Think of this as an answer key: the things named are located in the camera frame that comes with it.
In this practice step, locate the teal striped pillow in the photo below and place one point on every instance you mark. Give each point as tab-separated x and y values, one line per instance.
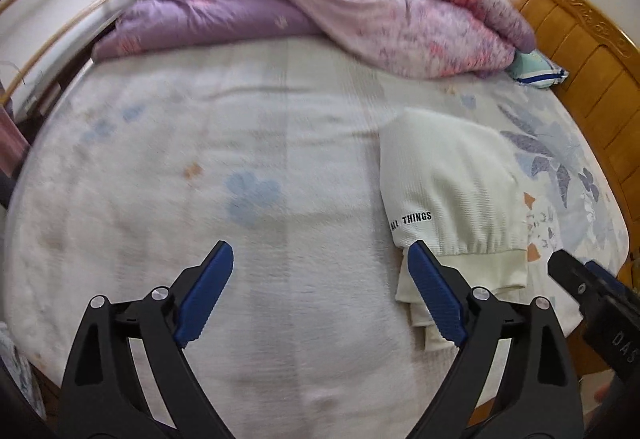
530	66

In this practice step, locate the white jacket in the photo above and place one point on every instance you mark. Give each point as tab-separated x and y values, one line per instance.
450	179

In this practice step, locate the purple floral quilt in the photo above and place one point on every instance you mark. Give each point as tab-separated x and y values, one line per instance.
210	14

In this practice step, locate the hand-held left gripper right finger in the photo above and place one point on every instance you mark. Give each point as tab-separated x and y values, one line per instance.
435	299

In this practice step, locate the wooden headboard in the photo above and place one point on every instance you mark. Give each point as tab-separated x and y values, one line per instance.
590	69

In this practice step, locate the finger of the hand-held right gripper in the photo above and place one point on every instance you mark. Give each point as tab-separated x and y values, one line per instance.
607	275
575	281

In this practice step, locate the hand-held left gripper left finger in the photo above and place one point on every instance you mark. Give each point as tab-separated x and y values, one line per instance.
205	299

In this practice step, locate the bed with floral sheet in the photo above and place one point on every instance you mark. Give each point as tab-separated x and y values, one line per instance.
200	144

